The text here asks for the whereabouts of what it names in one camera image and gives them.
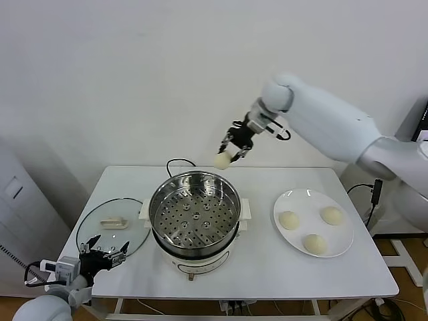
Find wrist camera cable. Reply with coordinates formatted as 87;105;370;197
267;115;292;141
23;260;56;287

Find white cabinet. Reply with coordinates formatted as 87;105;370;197
0;136;73;298

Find white power strip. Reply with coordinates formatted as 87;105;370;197
219;300;257;316

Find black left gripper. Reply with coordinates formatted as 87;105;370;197
78;234;130;286

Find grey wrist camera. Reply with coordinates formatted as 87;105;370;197
55;256;81;278
249;116;270;134

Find round white steamed baozi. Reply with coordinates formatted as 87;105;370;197
279;210;300;231
303;233;329;257
320;206;344;225
213;152;232;171

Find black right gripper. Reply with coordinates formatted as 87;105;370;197
217;115;255;163

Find white round plate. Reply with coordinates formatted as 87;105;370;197
273;188;354;258

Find black cooker power cable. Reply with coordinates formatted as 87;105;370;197
166;158;197;180

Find glass lid with cream handle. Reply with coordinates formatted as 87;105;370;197
76;197;151;261

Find black hub cable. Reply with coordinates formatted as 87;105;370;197
346;183;375;195
366;202;379;230

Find white table frame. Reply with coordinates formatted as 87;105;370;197
75;296;377;321

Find black floor cable coil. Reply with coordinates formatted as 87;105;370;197
362;296;407;321

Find stainless steel steamer basket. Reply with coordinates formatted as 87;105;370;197
138;171;251;258

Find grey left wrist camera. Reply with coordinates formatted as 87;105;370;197
55;256;81;278

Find white desk foot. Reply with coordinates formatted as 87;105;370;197
381;237;428;288

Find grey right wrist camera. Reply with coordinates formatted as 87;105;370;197
249;116;270;134

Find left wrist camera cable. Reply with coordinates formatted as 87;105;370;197
23;260;56;287

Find dark laptop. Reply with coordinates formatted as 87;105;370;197
413;98;428;143

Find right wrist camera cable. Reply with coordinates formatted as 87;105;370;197
267;115;292;141

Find cream electric cooker base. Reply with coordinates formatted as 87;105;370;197
144;219;250;282

